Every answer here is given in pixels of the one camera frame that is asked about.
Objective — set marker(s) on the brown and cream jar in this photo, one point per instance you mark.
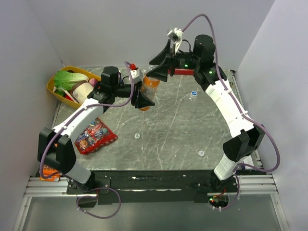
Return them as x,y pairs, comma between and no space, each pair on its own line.
81,90

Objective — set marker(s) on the red rectangular box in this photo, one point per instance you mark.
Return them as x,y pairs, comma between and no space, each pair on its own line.
184,72

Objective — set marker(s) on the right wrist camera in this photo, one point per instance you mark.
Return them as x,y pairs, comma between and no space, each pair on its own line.
176,35

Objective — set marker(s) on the purple onion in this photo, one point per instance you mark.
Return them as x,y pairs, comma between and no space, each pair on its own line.
93,82

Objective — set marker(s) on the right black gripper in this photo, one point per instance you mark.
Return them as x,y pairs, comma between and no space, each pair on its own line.
160,71

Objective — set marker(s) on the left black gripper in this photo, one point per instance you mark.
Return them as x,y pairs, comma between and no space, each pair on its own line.
141,100

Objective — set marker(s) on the orange juice bottle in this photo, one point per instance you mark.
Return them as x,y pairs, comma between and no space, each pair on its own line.
149,87

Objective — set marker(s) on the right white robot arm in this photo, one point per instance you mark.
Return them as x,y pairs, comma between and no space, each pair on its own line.
245,136

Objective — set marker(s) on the red snack bag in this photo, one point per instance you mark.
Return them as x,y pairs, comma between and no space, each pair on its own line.
95,136

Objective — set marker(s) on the green lettuce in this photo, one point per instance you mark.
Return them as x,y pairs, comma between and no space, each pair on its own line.
67,80

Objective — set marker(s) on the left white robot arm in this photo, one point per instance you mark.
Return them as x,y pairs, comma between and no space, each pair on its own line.
55,148

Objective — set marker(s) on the white and purple box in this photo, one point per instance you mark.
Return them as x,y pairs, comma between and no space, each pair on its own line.
248,161

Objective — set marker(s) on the orange packet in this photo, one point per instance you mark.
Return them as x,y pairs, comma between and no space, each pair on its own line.
55,175

